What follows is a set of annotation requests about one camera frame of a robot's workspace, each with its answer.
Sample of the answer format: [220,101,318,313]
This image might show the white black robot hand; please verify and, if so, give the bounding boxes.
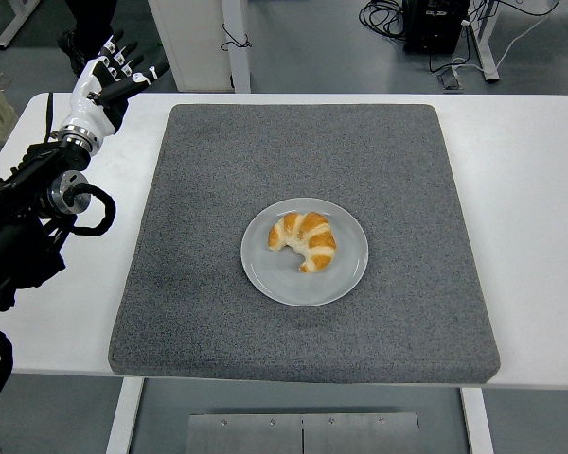
[58,29,170,138]

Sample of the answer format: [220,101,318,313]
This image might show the golden croissant bread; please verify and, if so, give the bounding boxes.
[267,211,338,274]

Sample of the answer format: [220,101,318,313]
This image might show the pale grey round plate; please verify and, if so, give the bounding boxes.
[240,197,370,307]

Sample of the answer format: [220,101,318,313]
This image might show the grey metal plate with screws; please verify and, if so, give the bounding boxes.
[187,411,420,454]

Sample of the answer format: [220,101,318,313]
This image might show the person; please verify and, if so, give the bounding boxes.
[56,0,118,78]

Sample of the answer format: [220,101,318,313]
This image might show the white desk foot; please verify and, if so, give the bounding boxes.
[0,0,43,51]

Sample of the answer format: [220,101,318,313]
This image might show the grey speckled mat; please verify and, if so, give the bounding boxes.
[107,103,502,385]

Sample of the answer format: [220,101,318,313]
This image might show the white table leg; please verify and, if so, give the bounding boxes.
[458,386,496,454]
[104,376,146,454]

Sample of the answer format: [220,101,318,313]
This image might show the black computer box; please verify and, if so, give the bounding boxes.
[402,0,471,55]

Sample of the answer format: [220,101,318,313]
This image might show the clear floor socket cover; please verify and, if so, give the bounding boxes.
[437,64,466,91]

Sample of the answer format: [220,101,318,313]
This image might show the white desk leg with foot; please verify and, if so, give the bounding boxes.
[468,0,502,82]

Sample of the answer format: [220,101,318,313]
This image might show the white desk post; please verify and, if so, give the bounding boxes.
[221,0,252,95]

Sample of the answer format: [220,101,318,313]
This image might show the thin black cable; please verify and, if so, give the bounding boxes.
[220,23,254,53]

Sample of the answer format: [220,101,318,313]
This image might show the black coiled floor cables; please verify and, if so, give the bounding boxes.
[358,0,407,42]

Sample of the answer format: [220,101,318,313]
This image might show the white floor cable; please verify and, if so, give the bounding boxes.
[449,9,563,77]

